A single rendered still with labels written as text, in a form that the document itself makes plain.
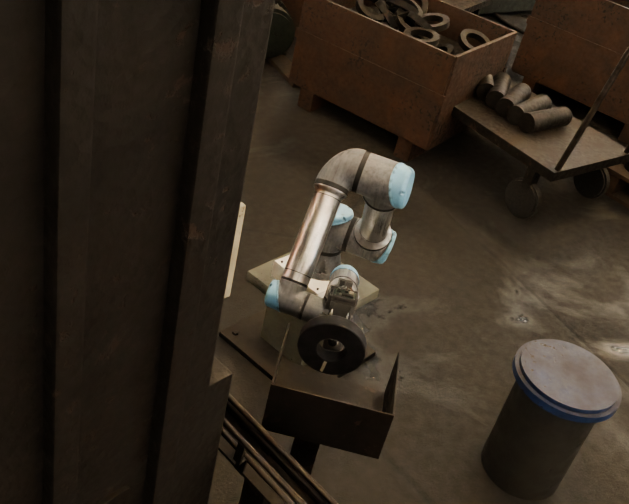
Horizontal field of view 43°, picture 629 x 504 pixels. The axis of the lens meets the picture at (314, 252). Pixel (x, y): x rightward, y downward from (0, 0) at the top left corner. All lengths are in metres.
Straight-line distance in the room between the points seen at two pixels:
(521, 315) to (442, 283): 0.34
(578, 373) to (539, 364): 0.12
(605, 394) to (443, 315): 0.94
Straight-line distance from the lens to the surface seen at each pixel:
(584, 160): 4.06
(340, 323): 1.76
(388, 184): 2.11
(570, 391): 2.42
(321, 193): 2.12
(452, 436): 2.74
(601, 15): 5.27
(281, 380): 1.85
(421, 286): 3.32
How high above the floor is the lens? 1.89
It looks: 35 degrees down
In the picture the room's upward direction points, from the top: 14 degrees clockwise
